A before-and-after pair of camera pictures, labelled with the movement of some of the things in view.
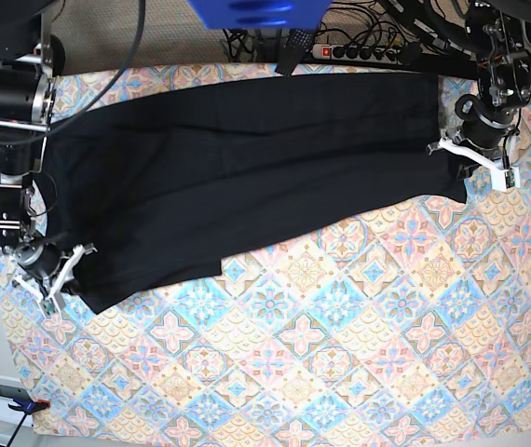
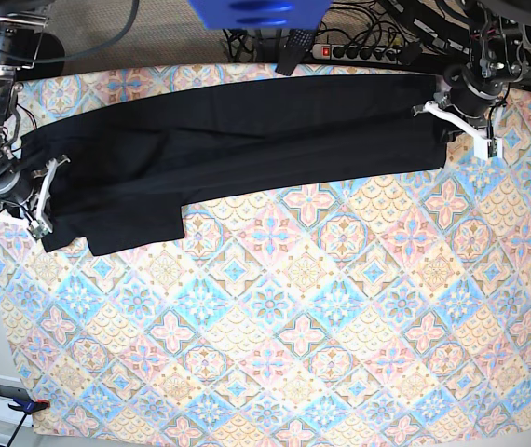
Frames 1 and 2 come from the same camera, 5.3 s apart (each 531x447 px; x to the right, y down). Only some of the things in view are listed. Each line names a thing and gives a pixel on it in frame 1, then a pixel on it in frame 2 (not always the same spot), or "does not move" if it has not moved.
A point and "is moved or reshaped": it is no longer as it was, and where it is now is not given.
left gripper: [44, 259] → [3, 179]
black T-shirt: [158, 180] is moved or reshaped
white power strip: [357, 53] does not move
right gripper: [479, 132] → [469, 103]
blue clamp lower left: [28, 406] does not move
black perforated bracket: [297, 44] does not move
